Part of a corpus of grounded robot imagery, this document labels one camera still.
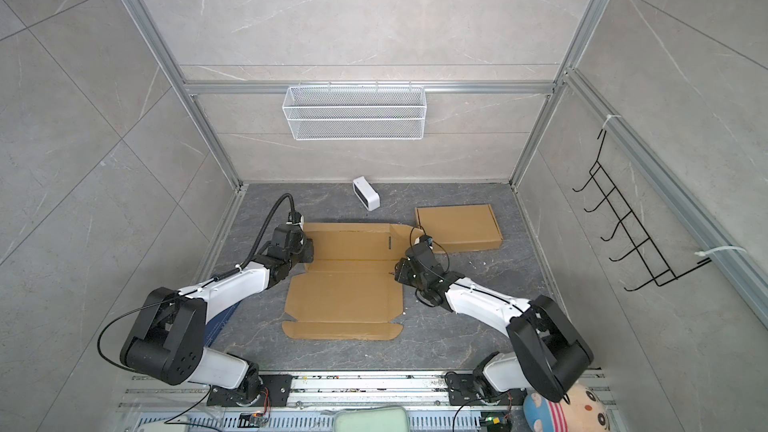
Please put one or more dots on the aluminium rail base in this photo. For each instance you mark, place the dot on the aluminium rail base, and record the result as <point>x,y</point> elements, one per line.
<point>315,398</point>

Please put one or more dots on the blue book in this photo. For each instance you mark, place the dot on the blue book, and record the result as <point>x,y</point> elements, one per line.
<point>215,326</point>

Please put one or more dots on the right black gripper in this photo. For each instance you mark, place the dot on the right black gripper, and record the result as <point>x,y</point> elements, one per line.
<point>401,273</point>

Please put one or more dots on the white digital clock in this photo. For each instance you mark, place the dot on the white digital clock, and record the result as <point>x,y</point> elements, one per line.
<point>366,193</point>

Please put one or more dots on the white wire mesh basket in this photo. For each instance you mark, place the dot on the white wire mesh basket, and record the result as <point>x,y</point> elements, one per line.
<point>336,112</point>

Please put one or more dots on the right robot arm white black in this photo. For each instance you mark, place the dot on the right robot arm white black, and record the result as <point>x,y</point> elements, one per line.
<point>548,354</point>

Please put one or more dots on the pale green box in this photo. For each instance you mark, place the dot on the pale green box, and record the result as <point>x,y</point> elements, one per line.
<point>385,419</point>

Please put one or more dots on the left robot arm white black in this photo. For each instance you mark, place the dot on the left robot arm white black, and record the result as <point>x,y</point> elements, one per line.
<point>167,339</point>

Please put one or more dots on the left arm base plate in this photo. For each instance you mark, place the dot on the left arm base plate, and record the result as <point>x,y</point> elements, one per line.
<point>274,388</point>

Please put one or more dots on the cardboard sheet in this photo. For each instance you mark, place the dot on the cardboard sheet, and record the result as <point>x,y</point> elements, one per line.
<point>348,291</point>

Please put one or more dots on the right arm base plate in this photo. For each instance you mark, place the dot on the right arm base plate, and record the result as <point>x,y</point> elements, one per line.
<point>463,389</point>

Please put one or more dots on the cardboard box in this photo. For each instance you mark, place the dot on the cardboard box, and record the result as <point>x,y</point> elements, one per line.
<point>465,228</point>

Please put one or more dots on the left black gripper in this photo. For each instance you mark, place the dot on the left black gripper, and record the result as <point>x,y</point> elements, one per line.
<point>309,250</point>

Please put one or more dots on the black wire hook rack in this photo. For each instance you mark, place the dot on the black wire hook rack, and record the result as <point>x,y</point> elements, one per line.
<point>626,221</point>

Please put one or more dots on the pink plush pig toy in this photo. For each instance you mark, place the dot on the pink plush pig toy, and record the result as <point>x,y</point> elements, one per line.
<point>581,410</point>

